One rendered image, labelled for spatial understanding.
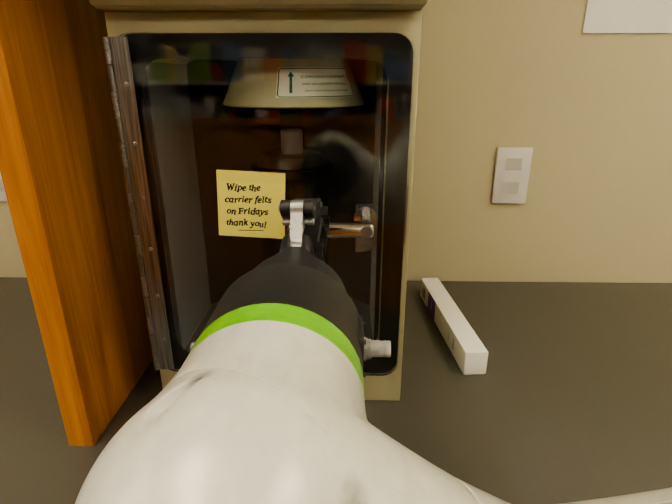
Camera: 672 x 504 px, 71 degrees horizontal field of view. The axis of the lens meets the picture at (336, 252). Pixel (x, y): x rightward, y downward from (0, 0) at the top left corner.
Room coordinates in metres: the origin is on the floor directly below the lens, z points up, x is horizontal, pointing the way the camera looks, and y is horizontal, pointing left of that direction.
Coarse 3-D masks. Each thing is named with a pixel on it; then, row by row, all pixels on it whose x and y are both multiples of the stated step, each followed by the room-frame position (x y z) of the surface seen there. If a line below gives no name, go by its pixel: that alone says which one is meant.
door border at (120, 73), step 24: (120, 48) 0.52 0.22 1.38; (120, 72) 0.52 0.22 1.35; (120, 96) 0.52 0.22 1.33; (120, 120) 0.51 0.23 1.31; (144, 168) 0.52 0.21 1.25; (144, 192) 0.52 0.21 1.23; (144, 216) 0.52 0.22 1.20; (144, 240) 0.52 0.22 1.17; (144, 264) 0.52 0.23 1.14; (168, 336) 0.52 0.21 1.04; (168, 360) 0.52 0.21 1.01
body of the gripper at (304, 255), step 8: (288, 240) 0.32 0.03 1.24; (304, 240) 0.32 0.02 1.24; (280, 248) 0.31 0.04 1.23; (288, 248) 0.31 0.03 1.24; (296, 248) 0.31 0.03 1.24; (304, 248) 0.31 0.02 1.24; (312, 248) 0.33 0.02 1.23; (272, 256) 0.30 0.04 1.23; (280, 256) 0.29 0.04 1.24; (288, 256) 0.29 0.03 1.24; (296, 256) 0.29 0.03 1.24; (304, 256) 0.29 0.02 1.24; (312, 256) 0.30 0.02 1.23; (264, 264) 0.29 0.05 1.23; (296, 264) 0.28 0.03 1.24; (304, 264) 0.28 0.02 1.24; (312, 264) 0.28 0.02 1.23; (320, 264) 0.29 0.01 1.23; (328, 272) 0.29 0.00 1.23; (336, 280) 0.29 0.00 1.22; (344, 288) 0.29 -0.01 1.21
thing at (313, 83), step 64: (192, 64) 0.51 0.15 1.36; (256, 64) 0.51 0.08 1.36; (320, 64) 0.51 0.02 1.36; (384, 64) 0.51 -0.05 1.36; (192, 128) 0.51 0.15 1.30; (256, 128) 0.51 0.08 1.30; (320, 128) 0.51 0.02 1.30; (384, 128) 0.51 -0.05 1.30; (192, 192) 0.51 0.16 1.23; (320, 192) 0.51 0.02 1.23; (384, 192) 0.51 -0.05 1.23; (192, 256) 0.51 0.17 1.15; (256, 256) 0.51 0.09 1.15; (384, 256) 0.51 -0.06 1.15; (192, 320) 0.51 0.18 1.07; (384, 320) 0.51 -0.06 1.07
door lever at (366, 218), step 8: (360, 208) 0.51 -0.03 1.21; (368, 208) 0.50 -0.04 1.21; (360, 216) 0.50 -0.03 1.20; (368, 216) 0.50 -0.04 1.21; (376, 216) 0.50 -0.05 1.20; (336, 224) 0.46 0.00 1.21; (344, 224) 0.46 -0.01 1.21; (352, 224) 0.46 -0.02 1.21; (360, 224) 0.46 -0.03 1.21; (368, 224) 0.46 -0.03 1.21; (288, 232) 0.46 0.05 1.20; (328, 232) 0.46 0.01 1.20; (336, 232) 0.46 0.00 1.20; (344, 232) 0.46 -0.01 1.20; (352, 232) 0.46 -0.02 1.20; (360, 232) 0.45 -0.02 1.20; (368, 232) 0.45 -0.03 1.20
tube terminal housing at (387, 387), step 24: (120, 24) 0.53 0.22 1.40; (144, 24) 0.53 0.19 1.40; (168, 24) 0.53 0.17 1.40; (192, 24) 0.53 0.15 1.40; (216, 24) 0.53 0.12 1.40; (240, 24) 0.52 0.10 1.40; (264, 24) 0.52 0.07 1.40; (288, 24) 0.52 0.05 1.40; (312, 24) 0.52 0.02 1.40; (336, 24) 0.52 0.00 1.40; (360, 24) 0.52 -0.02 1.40; (384, 24) 0.52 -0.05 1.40; (408, 24) 0.52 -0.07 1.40; (408, 168) 0.52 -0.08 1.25; (408, 216) 0.52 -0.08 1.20; (408, 240) 0.52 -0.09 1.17; (384, 384) 0.52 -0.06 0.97
